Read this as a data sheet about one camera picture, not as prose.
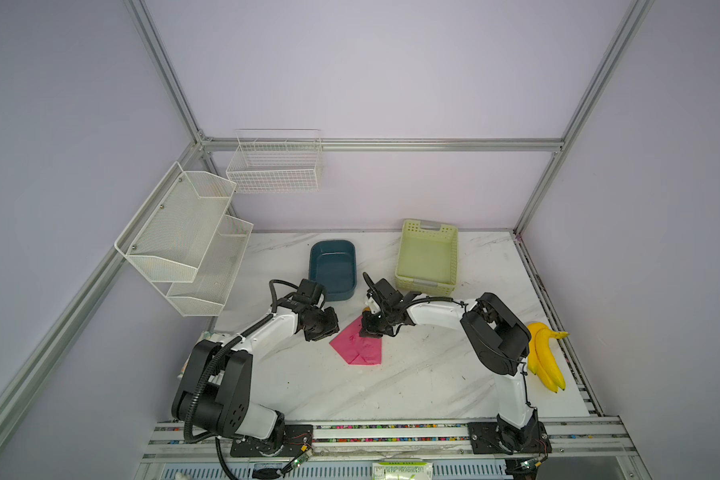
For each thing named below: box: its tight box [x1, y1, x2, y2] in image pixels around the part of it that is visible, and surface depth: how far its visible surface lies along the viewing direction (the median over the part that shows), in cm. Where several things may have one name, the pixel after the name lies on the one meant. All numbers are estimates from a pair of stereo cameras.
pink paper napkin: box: [329, 316, 383, 365], surface depth 90 cm
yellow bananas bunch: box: [528, 322, 569, 394], surface depth 84 cm
